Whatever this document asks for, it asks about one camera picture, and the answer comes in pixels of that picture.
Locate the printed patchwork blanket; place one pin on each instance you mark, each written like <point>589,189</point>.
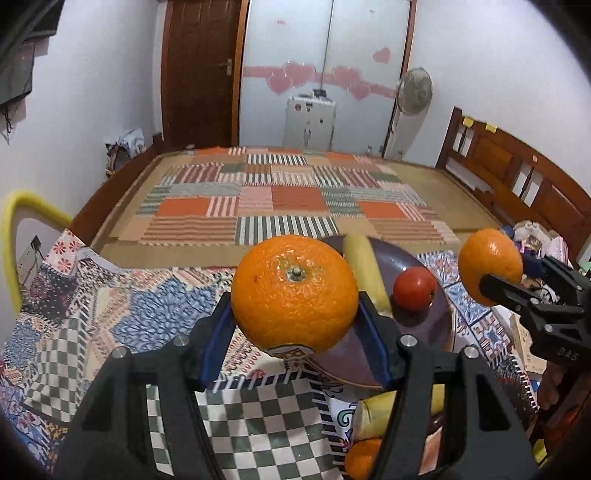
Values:
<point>115,318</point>

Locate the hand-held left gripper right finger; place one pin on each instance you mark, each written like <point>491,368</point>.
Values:
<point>375,341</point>

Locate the glass door with heart stickers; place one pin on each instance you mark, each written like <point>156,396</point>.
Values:
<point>323,55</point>

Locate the purple plate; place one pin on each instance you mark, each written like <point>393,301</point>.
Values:
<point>415,332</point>

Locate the red tomato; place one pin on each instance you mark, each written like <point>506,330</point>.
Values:
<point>414,288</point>

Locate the pile of colourful clutter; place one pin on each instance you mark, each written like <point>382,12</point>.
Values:
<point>540,242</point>

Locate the brown wooden door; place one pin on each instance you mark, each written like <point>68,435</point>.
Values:
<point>198,78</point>

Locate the pale yellow banana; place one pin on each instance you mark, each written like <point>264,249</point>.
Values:
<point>367,272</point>

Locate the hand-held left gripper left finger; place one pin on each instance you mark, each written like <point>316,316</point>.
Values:
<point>217,341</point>

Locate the striped patchwork mat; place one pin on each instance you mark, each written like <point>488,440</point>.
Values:
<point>277,203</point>

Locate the wall power socket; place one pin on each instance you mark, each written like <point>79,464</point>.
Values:
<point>31,251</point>

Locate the white cabinet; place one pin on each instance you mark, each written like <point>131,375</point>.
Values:
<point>310,122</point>

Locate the wooden bed frame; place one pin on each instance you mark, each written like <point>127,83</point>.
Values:
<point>512,170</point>

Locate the cardboard box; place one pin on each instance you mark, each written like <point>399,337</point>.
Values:
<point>524,341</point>

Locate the white standing fan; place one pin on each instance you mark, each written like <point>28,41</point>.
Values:
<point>413,92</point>

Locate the yellow chair back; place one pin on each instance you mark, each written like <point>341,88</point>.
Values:
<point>18,221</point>

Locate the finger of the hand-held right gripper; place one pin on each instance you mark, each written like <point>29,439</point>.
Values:
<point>505,289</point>
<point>551,270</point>

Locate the small orange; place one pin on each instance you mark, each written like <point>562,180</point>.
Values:
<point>489,261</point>

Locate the large orange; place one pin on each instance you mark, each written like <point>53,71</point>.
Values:
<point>295,295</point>

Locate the pile of bags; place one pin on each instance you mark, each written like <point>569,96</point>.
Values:
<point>127,150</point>

